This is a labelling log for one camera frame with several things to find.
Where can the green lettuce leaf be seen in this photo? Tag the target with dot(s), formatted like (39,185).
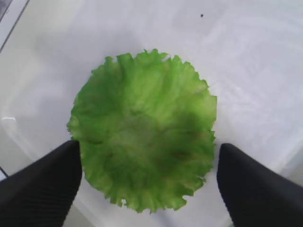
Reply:
(145,128)

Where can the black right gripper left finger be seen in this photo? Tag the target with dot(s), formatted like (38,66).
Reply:
(42,194)

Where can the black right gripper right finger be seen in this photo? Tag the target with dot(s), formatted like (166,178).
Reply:
(254,195)

